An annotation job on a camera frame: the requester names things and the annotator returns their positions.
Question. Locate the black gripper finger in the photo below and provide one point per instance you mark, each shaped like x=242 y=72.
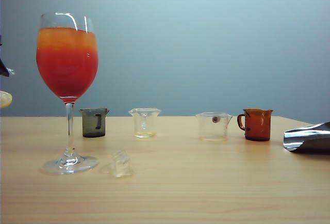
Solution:
x=3 y=69

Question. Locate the yellow lemon slice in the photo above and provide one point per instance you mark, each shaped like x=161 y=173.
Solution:
x=3 y=99

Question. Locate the smoky grey glass measuring cup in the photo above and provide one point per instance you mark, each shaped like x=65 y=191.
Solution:
x=90 y=126

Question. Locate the clear glass cup yellow residue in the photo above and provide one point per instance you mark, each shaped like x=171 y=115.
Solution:
x=145 y=123

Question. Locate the clear glass cup with sticker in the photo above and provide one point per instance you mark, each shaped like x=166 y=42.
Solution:
x=213 y=128

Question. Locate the wine glass with red drink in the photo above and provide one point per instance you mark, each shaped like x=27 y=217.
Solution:
x=67 y=74

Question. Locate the melting clear ice cube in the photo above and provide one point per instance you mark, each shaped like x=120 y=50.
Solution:
x=120 y=163

